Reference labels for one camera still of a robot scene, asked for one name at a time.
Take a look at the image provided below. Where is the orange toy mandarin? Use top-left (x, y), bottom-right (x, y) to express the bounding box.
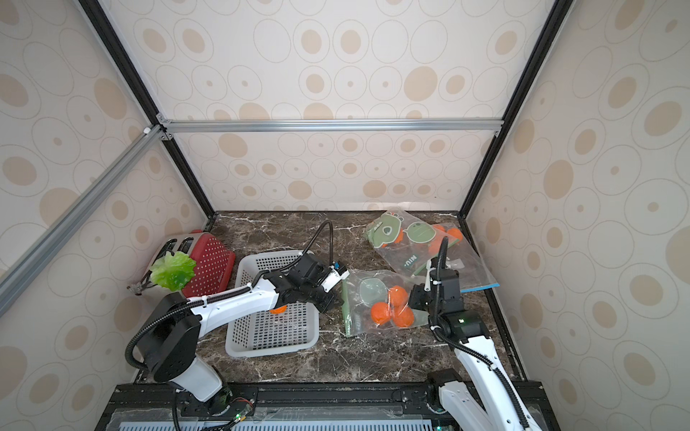
top-left (270, 305), bottom-right (288, 315)
top-left (370, 302), bottom-right (392, 326)
top-left (388, 286), bottom-right (409, 309)
top-left (392, 306), bottom-right (415, 329)

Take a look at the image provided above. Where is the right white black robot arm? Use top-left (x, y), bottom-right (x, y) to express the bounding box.
top-left (408, 238), bottom-right (540, 430)

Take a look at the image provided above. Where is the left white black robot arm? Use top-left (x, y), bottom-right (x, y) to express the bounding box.
top-left (125, 220), bottom-right (349, 404)

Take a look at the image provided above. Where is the blue-seal clear zip-top bag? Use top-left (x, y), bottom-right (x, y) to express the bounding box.
top-left (440, 223), bottom-right (500, 293)

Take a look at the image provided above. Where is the green-seal clear zip-top bag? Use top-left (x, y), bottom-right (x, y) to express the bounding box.
top-left (366, 208), bottom-right (435, 277)

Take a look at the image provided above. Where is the white perforated plastic basket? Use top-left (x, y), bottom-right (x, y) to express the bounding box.
top-left (225, 249), bottom-right (322, 359)

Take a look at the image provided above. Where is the green toy lettuce leaf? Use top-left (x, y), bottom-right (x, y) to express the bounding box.
top-left (150, 251), bottom-right (197, 292)

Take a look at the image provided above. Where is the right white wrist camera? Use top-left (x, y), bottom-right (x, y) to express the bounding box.
top-left (424, 258), bottom-right (438, 293)

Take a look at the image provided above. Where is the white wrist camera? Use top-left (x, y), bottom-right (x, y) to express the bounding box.
top-left (321, 261), bottom-right (350, 293)
top-left (424, 258), bottom-right (438, 293)

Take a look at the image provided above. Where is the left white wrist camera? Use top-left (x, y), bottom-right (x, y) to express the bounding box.
top-left (321, 261), bottom-right (350, 293)

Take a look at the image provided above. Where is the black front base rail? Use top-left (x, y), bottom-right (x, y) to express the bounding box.
top-left (93, 379), bottom-right (562, 431)

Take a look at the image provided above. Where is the silver aluminium back rail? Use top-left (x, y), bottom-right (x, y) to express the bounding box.
top-left (155, 117), bottom-right (503, 135)

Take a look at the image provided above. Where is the silver aluminium rail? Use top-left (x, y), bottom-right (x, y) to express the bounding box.
top-left (1, 125), bottom-right (164, 314)
top-left (155, 117), bottom-right (503, 135)

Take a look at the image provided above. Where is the silver aluminium left rail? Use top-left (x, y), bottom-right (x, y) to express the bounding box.
top-left (1, 125), bottom-right (164, 314)

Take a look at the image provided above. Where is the black right corner post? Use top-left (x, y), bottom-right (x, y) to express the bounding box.
top-left (457, 0), bottom-right (574, 222)

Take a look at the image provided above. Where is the black corner post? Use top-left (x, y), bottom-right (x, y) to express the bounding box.
top-left (77, 0), bottom-right (217, 220)
top-left (457, 0), bottom-right (574, 222)

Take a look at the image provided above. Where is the black left corner post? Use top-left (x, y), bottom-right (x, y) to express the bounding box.
top-left (77, 0), bottom-right (217, 220)

